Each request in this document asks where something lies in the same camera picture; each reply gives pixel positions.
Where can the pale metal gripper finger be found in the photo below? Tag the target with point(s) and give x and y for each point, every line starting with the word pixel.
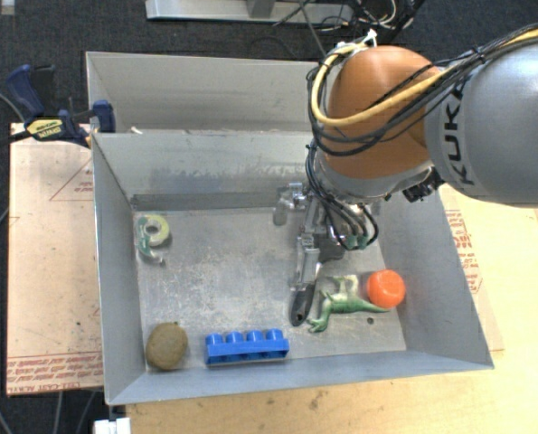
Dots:
pixel 299 265
pixel 313 267

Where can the green toy dinosaur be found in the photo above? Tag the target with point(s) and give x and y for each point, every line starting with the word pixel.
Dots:
pixel 341 303

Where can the grey metal bin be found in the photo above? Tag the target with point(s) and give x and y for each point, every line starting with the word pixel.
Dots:
pixel 223 269

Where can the orange plastic cup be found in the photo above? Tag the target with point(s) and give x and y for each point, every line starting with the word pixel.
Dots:
pixel 386 289

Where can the blue toy building brick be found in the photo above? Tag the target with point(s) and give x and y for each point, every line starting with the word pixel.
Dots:
pixel 246 348

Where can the green tape dispenser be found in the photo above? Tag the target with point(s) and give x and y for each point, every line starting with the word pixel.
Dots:
pixel 152 233

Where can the brown kiwi fruit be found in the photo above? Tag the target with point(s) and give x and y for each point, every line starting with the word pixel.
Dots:
pixel 166 346

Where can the brown cardboard board red print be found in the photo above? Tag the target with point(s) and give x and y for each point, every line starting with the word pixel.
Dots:
pixel 51 260

